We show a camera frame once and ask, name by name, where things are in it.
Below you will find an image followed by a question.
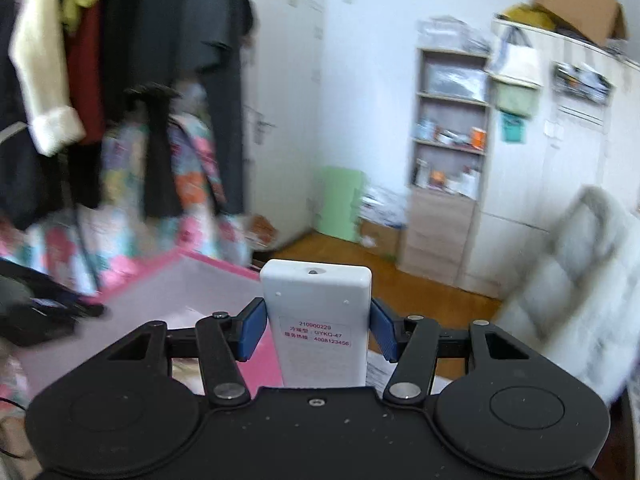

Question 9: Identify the grey puffer jacket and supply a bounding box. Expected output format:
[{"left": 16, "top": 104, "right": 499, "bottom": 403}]
[{"left": 492, "top": 185, "right": 640, "bottom": 406}]

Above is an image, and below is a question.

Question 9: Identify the hanging wire rack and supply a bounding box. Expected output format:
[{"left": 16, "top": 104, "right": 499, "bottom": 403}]
[{"left": 552, "top": 60, "right": 614, "bottom": 107}]

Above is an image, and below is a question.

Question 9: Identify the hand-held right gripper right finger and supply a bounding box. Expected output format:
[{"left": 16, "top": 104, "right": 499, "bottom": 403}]
[{"left": 370, "top": 297, "right": 531, "bottom": 408}]

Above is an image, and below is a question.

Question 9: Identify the white door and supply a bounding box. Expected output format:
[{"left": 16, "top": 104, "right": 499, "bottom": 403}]
[{"left": 240, "top": 0, "right": 327, "bottom": 256}]

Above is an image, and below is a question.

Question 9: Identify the large cardboard box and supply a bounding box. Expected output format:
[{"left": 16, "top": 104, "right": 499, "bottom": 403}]
[{"left": 532, "top": 0, "right": 629, "bottom": 47}]

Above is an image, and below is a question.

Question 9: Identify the green folding table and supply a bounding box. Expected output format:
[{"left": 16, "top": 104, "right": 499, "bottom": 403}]
[{"left": 314, "top": 166, "right": 367, "bottom": 244}]

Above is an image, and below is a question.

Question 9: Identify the red hanging garment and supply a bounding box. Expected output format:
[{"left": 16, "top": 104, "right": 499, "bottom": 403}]
[{"left": 65, "top": 5, "right": 107, "bottom": 147}]

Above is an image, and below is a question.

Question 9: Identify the black garment with frayed hem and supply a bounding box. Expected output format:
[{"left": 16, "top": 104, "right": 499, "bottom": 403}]
[{"left": 122, "top": 85, "right": 183, "bottom": 220}]

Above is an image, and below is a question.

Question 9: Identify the white tote bag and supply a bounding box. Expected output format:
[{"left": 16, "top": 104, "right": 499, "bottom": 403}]
[{"left": 487, "top": 27, "right": 544, "bottom": 87}]

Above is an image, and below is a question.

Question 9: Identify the pink cardboard box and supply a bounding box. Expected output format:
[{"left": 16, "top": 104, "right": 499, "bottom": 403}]
[{"left": 12, "top": 250, "right": 286, "bottom": 401}]

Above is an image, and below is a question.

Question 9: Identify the yellow bag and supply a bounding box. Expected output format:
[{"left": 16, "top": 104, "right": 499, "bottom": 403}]
[{"left": 500, "top": 4, "right": 557, "bottom": 32}]

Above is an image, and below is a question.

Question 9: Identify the black hanging coat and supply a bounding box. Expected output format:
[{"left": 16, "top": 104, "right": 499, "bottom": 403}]
[{"left": 0, "top": 0, "right": 51, "bottom": 231}]

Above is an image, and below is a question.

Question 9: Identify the teal pouch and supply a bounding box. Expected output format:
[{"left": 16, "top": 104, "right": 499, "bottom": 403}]
[{"left": 500, "top": 110, "right": 529, "bottom": 144}]

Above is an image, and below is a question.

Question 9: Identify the cream fleece jacket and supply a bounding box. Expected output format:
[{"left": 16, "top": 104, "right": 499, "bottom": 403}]
[{"left": 9, "top": 0, "right": 87, "bottom": 157}]

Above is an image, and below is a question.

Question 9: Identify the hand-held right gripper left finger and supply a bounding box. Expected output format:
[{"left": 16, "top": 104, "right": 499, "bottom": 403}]
[{"left": 105, "top": 297, "right": 268, "bottom": 408}]

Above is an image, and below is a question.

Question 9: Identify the wooden bookshelf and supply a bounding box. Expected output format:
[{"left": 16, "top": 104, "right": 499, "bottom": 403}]
[{"left": 397, "top": 46, "right": 493, "bottom": 286}]

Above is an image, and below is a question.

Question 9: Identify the green hanging bag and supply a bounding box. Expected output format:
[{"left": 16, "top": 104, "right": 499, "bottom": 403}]
[{"left": 495, "top": 80, "right": 539, "bottom": 118}]

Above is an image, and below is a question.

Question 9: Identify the light wood wardrobe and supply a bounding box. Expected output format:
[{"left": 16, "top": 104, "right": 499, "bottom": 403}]
[{"left": 465, "top": 17, "right": 640, "bottom": 306}]

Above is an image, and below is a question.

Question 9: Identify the floral quilt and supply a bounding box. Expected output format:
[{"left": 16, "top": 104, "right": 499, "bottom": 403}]
[{"left": 0, "top": 112, "right": 251, "bottom": 301}]

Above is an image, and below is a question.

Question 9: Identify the white remote control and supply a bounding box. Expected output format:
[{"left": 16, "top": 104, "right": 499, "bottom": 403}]
[{"left": 260, "top": 259, "right": 373, "bottom": 388}]

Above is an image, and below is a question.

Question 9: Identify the pack of tissue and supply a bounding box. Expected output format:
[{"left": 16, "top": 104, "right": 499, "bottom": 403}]
[{"left": 360, "top": 185, "right": 408, "bottom": 228}]

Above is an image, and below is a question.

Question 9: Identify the dark grey hanging coat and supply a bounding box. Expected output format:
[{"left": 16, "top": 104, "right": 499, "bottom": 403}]
[{"left": 177, "top": 0, "right": 256, "bottom": 216}]

